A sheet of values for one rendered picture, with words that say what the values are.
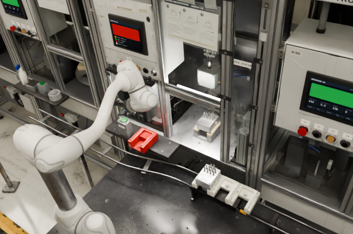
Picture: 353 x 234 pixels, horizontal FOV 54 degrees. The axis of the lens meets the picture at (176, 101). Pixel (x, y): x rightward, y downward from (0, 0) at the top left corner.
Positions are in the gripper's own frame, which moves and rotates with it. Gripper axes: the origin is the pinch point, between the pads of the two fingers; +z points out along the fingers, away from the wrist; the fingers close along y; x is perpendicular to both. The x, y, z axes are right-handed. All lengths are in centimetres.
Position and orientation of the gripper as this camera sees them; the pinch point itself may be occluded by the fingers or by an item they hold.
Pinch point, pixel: (115, 109)
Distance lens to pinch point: 216.1
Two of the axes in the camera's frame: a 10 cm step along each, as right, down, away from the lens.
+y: -6.8, -6.1, -4.2
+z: -6.0, 1.3, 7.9
